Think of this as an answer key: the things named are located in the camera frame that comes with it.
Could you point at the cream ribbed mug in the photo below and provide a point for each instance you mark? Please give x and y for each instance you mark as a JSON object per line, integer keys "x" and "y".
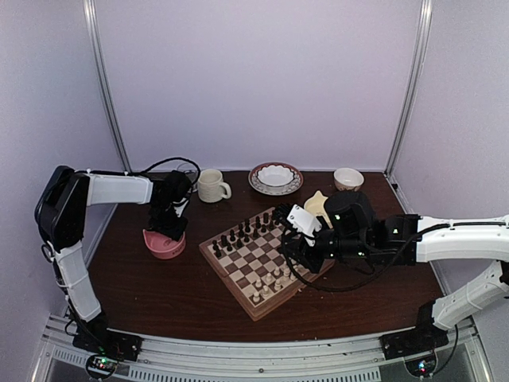
{"x": 211, "y": 187}

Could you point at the white floral small bowl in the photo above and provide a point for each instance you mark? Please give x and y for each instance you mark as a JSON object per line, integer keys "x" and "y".
{"x": 348, "y": 179}

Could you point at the wooden chess board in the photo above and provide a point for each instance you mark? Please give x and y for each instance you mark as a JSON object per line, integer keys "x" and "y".
{"x": 240, "y": 268}

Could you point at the pink cat-ear bowl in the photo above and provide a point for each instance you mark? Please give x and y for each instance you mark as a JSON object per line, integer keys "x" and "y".
{"x": 163, "y": 247}

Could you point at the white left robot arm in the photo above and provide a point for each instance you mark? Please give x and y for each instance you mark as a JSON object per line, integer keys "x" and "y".
{"x": 61, "y": 216}

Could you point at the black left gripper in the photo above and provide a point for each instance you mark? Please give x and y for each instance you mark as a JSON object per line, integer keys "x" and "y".
{"x": 174, "y": 233}

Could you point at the white chess knight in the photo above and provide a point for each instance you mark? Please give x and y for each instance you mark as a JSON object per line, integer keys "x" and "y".
{"x": 265, "y": 291}

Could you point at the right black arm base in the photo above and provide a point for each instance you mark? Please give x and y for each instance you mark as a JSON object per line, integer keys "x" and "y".
{"x": 412, "y": 341}

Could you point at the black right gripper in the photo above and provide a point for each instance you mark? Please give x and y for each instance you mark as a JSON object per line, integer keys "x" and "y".
{"x": 297, "y": 247}

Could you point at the front aluminium rail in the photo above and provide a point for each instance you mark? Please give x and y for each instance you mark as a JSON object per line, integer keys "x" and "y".
{"x": 358, "y": 358}

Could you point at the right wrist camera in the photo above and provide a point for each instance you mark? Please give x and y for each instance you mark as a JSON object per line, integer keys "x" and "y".
{"x": 296, "y": 218}

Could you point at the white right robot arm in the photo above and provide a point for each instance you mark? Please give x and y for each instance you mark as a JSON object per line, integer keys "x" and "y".
{"x": 408, "y": 239}

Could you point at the patterned brown rim plate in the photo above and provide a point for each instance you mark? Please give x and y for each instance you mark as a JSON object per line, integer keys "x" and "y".
{"x": 292, "y": 187}

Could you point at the left aluminium frame post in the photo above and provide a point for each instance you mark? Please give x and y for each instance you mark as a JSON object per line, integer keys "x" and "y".
{"x": 104, "y": 86}

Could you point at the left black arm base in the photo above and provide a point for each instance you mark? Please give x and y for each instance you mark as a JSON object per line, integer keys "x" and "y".
{"x": 119, "y": 346}

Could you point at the aluminium frame post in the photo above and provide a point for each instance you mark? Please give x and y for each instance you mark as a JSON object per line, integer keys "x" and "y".
{"x": 417, "y": 63}
{"x": 104, "y": 86}

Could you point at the yellow cat-ear bowl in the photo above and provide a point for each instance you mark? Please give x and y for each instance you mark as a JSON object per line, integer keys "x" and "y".
{"x": 315, "y": 205}

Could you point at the white scalloped bowl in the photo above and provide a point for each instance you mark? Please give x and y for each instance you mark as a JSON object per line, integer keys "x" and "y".
{"x": 275, "y": 175}

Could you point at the white chess queen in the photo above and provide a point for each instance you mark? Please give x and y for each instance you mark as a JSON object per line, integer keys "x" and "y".
{"x": 285, "y": 277}

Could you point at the right aluminium frame post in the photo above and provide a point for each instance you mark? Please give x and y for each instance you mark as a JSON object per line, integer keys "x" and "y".
{"x": 417, "y": 63}

